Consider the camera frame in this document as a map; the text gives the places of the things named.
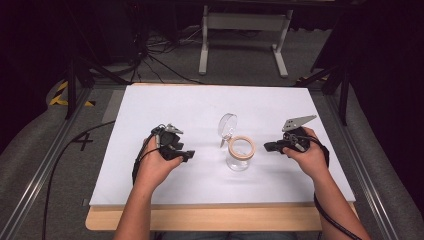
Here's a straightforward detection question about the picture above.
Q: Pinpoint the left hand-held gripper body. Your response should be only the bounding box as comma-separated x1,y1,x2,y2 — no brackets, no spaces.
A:
150,123,185,160

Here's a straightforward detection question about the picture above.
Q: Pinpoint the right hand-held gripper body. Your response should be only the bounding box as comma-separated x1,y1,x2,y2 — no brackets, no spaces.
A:
281,114,318,154

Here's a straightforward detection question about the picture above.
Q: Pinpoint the clear glass jar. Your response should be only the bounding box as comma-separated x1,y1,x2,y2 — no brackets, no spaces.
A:
225,135,257,173

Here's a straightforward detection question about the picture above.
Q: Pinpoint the clear hinged jar lid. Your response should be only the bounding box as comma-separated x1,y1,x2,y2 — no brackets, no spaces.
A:
217,113,239,148

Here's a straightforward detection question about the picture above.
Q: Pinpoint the person's left hand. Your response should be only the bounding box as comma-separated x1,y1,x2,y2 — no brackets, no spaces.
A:
134,135,184,191

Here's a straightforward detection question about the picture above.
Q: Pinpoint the person's right hand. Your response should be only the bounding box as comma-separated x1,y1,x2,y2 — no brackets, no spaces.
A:
282,126,329,183

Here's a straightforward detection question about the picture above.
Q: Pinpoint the white table mat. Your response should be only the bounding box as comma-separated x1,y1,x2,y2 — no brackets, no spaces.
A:
89,84,356,207

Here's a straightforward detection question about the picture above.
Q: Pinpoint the black tripod stand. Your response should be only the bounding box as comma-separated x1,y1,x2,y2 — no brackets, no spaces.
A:
294,64,351,127
64,54,131,120

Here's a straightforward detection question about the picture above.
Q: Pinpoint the white metal stand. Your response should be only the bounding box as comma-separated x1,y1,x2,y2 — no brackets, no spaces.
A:
198,4,294,79

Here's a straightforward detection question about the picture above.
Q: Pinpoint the yellow black floor tape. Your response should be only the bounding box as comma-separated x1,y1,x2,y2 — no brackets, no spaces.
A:
49,80,96,108

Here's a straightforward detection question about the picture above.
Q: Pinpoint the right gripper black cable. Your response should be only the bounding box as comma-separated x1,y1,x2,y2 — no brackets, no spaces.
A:
304,134,364,240

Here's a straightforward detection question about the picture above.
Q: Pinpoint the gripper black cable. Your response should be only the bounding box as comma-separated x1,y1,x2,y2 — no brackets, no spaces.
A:
304,134,364,240
41,119,161,240

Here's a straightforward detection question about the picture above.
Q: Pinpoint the aluminium rail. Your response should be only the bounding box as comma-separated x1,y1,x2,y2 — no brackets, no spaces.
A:
0,87,94,240
324,94,401,240

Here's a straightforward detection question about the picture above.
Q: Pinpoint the bundle of floor cables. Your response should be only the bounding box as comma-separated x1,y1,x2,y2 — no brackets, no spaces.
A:
128,24,204,85

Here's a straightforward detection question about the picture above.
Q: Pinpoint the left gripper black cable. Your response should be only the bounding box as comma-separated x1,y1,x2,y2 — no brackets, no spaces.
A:
41,119,161,240

